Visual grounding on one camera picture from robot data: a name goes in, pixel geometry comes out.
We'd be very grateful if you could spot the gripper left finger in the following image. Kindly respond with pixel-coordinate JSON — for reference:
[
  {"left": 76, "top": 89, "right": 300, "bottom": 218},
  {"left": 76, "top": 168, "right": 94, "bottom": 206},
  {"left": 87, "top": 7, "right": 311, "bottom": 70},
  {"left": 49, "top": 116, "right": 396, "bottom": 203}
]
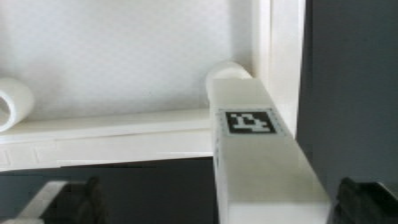
[{"left": 10, "top": 177, "right": 106, "bottom": 224}]

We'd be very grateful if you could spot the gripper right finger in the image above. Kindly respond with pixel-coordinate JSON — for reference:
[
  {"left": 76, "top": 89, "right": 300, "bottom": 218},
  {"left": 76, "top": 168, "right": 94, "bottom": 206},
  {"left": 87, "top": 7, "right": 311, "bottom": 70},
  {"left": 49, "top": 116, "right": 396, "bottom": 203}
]
[{"left": 332, "top": 178, "right": 398, "bottom": 224}]

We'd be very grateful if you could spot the white desk top tray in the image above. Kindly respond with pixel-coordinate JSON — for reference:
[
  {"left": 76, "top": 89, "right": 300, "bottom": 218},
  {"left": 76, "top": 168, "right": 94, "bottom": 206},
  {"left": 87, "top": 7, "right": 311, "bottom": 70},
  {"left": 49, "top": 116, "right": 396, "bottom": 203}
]
[{"left": 0, "top": 0, "right": 254, "bottom": 144}]

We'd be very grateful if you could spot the white front fence wall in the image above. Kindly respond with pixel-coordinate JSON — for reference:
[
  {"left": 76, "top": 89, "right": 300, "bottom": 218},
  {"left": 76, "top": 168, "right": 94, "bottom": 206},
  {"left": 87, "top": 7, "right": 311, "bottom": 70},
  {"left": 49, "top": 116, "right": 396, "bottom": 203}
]
[{"left": 0, "top": 130, "right": 213, "bottom": 172}]

